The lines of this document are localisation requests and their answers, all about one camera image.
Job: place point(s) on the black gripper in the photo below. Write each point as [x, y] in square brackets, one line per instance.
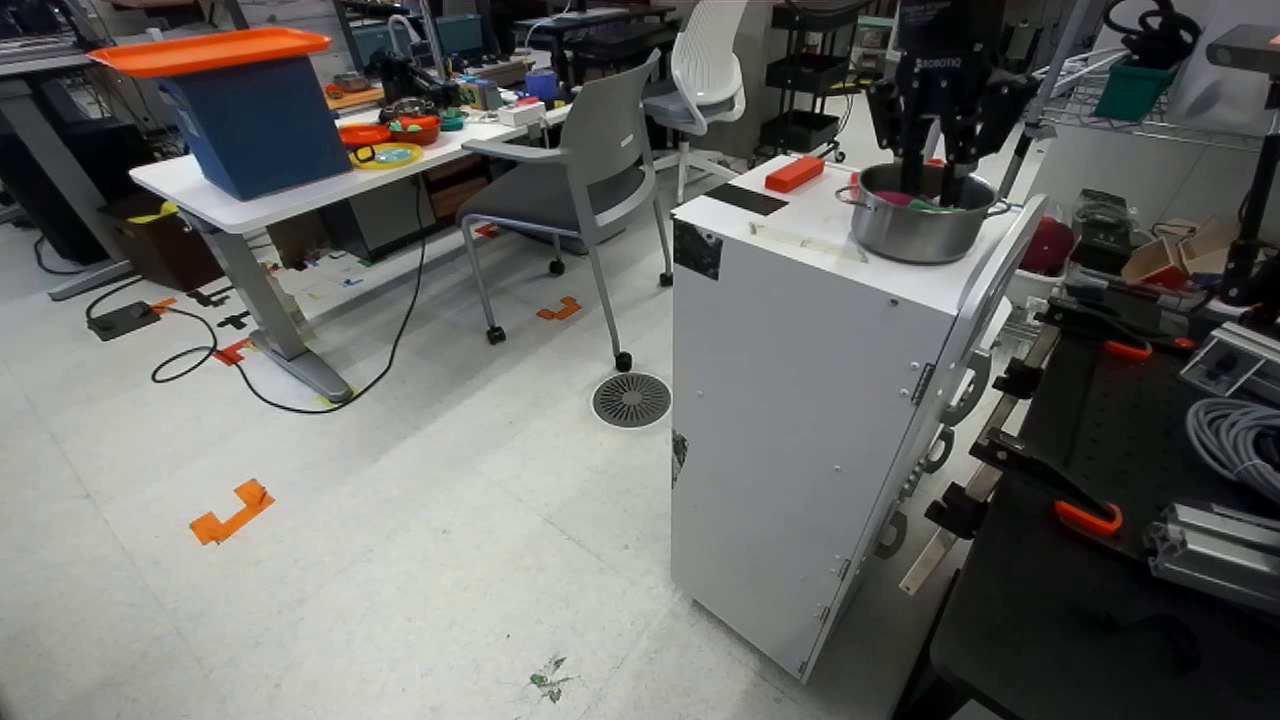
[962, 84]

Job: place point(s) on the steel cooking pot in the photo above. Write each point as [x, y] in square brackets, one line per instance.
[921, 243]

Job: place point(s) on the white toy kitchen cabinet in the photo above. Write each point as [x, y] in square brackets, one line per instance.
[802, 440]

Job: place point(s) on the maroon round object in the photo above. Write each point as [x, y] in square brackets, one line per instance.
[1049, 245]

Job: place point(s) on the orange rectangular block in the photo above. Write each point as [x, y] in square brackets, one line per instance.
[794, 172]

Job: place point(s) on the black shelf cart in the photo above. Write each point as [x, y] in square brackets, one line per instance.
[815, 20]

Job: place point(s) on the black flat rectangular plate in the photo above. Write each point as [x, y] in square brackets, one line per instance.
[744, 200]

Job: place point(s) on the green box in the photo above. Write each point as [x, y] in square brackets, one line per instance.
[1134, 92]

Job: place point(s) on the black clamp knob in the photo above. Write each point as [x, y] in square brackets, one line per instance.
[956, 508]
[1016, 377]

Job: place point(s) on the white office chair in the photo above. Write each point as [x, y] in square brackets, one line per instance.
[707, 67]

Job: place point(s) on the black stand pole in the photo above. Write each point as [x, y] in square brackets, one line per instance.
[1259, 214]

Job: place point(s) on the grey office chair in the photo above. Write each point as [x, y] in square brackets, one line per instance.
[614, 122]

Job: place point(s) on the black equipment case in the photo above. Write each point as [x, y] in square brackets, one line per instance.
[603, 41]

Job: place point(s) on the small orange floor tape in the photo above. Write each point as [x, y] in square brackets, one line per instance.
[561, 313]

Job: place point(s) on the brown cardboard box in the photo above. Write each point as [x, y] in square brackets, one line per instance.
[460, 194]

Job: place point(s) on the black perforated work table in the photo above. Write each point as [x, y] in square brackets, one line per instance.
[1067, 625]

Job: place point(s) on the red plastic bowl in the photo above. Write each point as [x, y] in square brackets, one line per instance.
[414, 129]

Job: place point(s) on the yellow green plate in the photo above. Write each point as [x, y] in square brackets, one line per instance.
[386, 156]

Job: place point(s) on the orange plastic tray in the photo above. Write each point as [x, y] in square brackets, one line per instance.
[360, 137]

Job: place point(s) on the blue storage bin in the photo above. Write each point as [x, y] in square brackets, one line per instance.
[262, 127]

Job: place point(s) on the orange floor tape strip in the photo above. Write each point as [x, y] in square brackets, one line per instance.
[234, 353]

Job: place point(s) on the orange bin lid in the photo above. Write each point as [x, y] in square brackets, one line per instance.
[201, 52]

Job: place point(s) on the white desk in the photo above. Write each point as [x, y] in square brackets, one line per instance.
[181, 188]

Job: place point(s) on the brown storage box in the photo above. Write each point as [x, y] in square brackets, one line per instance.
[166, 253]

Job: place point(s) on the orange L-shaped floor tape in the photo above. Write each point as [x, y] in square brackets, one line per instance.
[212, 527]

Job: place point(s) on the black power adapter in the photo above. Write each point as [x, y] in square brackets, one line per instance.
[126, 320]

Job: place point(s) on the grey side desk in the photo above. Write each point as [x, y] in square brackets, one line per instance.
[42, 67]

